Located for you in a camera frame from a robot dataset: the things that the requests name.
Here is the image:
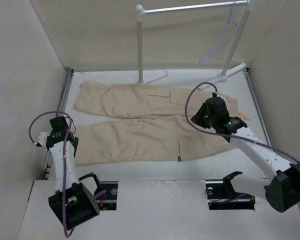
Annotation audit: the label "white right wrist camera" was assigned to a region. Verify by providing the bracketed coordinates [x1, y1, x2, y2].
[212, 92, 226, 101]

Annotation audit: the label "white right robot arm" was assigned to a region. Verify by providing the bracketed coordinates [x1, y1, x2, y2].
[191, 96, 300, 213]

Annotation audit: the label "white clothes rack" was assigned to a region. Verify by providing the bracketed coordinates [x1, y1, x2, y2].
[133, 0, 256, 85]

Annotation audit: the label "light blue wire hanger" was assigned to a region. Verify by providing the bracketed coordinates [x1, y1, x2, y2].
[199, 0, 242, 66]

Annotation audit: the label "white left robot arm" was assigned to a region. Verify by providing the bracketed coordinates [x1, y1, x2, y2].
[46, 116, 102, 235]

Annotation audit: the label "beige trousers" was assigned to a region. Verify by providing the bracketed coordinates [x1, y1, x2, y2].
[72, 79, 251, 168]

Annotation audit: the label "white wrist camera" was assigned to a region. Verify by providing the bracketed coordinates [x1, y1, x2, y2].
[34, 132, 50, 147]
[212, 92, 226, 101]

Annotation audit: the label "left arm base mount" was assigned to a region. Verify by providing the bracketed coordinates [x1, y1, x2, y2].
[78, 172, 119, 211]

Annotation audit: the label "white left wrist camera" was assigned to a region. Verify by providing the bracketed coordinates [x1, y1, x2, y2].
[34, 132, 50, 147]

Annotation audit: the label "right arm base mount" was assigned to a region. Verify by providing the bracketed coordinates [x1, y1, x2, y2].
[204, 171, 256, 211]

